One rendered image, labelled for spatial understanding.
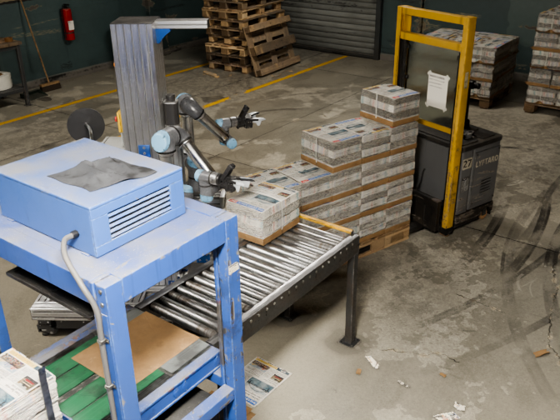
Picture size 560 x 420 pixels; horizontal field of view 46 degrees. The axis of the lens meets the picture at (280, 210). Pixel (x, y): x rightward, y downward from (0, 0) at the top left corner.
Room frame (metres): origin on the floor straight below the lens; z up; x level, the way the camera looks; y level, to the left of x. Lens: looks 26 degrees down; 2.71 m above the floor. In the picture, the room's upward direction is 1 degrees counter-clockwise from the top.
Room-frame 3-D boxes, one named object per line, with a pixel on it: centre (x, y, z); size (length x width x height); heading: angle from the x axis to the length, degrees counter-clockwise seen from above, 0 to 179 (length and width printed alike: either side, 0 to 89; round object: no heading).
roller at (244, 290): (3.02, 0.26, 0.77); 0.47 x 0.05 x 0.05; 53
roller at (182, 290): (2.87, 0.37, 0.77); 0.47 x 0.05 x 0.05; 53
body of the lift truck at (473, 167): (5.48, -1.54, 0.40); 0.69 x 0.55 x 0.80; 35
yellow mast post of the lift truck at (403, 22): (5.54, -1.05, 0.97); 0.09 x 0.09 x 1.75; 35
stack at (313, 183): (4.60, -0.29, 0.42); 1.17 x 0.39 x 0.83; 125
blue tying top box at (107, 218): (2.37, 0.75, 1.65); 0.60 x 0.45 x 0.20; 53
